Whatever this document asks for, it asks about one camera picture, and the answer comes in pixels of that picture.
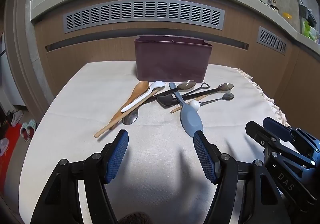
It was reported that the light shoe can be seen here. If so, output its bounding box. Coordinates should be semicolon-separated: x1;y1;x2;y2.
0;138;9;156

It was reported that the grey slipper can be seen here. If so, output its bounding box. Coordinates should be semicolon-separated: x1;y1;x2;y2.
10;110;24;126

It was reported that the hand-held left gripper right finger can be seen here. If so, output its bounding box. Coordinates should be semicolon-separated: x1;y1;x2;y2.
193;130;292;224

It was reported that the small grey vent grille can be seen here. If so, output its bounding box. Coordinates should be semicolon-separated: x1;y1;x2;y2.
257;26;288;54

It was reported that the blue-grey rice paddle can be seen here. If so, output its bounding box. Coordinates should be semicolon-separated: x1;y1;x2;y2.
169;82;204;138

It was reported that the large grey vent grille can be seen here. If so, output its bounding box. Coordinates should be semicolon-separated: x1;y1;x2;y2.
62;0;225;34

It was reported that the cream fringed tablecloth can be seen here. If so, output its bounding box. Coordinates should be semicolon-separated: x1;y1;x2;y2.
19;62;292;224

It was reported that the wooden spoon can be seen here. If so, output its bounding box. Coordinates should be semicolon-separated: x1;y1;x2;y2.
108;81;150;130

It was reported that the maroon utensil holder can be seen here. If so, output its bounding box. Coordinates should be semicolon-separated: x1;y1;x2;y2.
133;35;213;83

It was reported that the black container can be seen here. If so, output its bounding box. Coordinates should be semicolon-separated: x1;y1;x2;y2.
299;4;317;27

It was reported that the red floor mat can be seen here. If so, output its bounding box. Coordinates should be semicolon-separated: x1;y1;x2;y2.
0;124;23;189

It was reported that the dark fuzzy object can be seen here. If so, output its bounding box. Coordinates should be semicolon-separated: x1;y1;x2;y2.
117;211;152;224

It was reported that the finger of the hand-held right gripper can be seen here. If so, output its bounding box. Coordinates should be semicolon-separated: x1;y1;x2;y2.
245;121;281;154
262;117;300;142

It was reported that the wooden cabinet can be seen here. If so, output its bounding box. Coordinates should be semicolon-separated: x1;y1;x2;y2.
34;9;320;119

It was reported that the black spoon with translucent bowl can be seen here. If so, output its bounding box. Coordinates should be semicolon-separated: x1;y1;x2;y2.
147;80;197;102

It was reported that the dark spoon with brown bowl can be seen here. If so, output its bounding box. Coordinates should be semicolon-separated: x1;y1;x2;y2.
184;83;234;102

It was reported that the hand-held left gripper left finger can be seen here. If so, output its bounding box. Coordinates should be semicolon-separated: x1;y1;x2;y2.
30;129;129;224

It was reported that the steel spoon with smiley handle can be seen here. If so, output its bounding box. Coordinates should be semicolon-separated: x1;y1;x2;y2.
122;94;157;125

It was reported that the green bag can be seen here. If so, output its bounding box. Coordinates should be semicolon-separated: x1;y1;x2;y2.
301;20;319;40

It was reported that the long wooden chopstick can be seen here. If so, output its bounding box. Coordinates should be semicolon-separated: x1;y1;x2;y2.
94;89;160;139

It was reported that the patterned slipper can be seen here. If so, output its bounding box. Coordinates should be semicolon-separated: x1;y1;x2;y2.
20;119;37;142

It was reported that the small steel spoon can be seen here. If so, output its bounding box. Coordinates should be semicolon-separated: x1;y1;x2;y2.
199;92;235;106

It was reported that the white plastic spoon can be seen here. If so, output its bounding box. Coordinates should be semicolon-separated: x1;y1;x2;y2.
121;81;167;113

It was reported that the short wooden chopstick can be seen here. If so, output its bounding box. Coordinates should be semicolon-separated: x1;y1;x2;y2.
170;90;220;114

